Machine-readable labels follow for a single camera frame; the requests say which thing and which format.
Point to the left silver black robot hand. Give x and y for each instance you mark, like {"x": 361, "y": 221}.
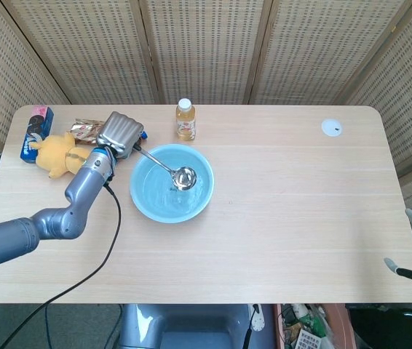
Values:
{"x": 120, "y": 132}

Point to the white power strip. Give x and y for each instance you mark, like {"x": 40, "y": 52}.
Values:
{"x": 258, "y": 320}

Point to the small cola bottle blue label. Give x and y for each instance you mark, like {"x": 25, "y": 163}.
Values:
{"x": 143, "y": 135}

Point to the gold foil snack packet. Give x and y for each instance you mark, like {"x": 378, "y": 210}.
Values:
{"x": 84, "y": 131}

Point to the yellow plush toy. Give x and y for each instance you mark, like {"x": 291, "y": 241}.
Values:
{"x": 55, "y": 156}

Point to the yellow juice bottle white cap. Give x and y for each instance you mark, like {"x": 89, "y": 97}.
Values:
{"x": 186, "y": 125}

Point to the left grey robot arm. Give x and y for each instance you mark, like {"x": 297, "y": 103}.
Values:
{"x": 56, "y": 221}

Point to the pink bin with clutter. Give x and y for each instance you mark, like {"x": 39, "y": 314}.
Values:
{"x": 311, "y": 329}

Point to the bamboo folding screen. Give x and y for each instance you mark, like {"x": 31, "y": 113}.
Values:
{"x": 206, "y": 51}

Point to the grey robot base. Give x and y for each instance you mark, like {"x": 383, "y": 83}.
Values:
{"x": 184, "y": 327}

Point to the light blue bowl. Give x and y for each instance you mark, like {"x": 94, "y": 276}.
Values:
{"x": 162, "y": 203}

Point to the black bag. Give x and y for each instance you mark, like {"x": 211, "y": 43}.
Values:
{"x": 384, "y": 329}

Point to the blue cookie box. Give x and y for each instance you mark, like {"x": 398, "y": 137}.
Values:
{"x": 36, "y": 123}

